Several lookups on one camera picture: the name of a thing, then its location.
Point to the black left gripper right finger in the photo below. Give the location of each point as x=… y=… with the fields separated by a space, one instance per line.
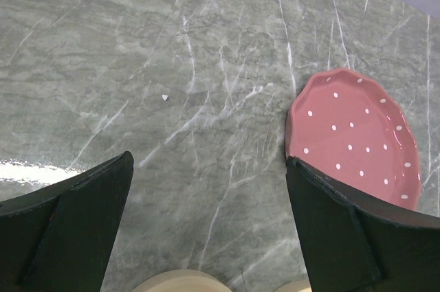
x=352 y=241

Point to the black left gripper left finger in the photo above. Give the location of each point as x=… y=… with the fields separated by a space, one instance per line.
x=60 y=237

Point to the cream lid with pink knob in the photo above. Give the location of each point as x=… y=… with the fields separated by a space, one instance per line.
x=182 y=280

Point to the cream lid with barcode label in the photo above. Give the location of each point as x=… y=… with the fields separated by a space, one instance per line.
x=297 y=286

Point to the pink dotted plate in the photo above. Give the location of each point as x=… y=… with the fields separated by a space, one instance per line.
x=347 y=126

